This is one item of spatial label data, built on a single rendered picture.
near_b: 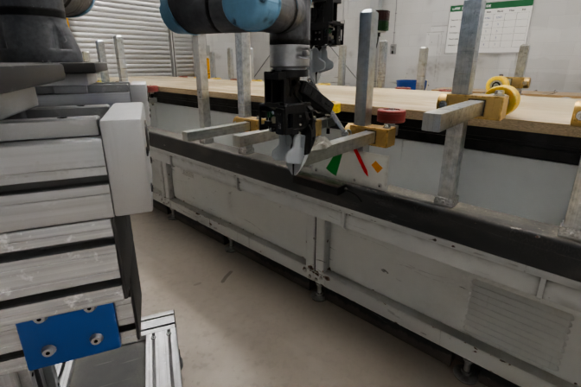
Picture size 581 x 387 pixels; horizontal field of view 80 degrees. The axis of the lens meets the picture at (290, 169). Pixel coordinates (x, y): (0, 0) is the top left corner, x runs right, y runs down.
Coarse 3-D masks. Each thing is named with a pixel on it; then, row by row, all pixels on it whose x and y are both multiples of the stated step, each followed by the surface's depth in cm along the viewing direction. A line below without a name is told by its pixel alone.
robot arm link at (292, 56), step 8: (272, 48) 62; (280, 48) 61; (288, 48) 61; (296, 48) 61; (304, 48) 62; (272, 56) 63; (280, 56) 62; (288, 56) 61; (296, 56) 61; (304, 56) 63; (272, 64) 63; (280, 64) 62; (288, 64) 62; (296, 64) 62; (304, 64) 63
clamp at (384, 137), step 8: (352, 128) 97; (360, 128) 95; (368, 128) 94; (376, 128) 92; (384, 128) 92; (392, 128) 92; (376, 136) 93; (384, 136) 91; (392, 136) 93; (368, 144) 95; (376, 144) 93; (384, 144) 92; (392, 144) 94
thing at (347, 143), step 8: (344, 136) 86; (352, 136) 86; (360, 136) 87; (368, 136) 90; (336, 144) 80; (344, 144) 82; (352, 144) 85; (360, 144) 88; (312, 152) 73; (320, 152) 76; (328, 152) 78; (336, 152) 80; (344, 152) 83; (312, 160) 74; (320, 160) 76
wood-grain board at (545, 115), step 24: (216, 96) 167; (264, 96) 145; (336, 96) 145; (384, 96) 145; (408, 96) 145; (432, 96) 145; (528, 96) 145; (480, 120) 93; (504, 120) 89; (528, 120) 86; (552, 120) 86
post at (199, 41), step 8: (200, 40) 137; (200, 48) 138; (200, 56) 138; (200, 64) 139; (200, 72) 140; (200, 80) 141; (200, 88) 142; (200, 96) 143; (208, 96) 145; (200, 104) 145; (208, 104) 146; (200, 112) 146; (208, 112) 147; (200, 120) 147; (208, 120) 147; (200, 128) 149
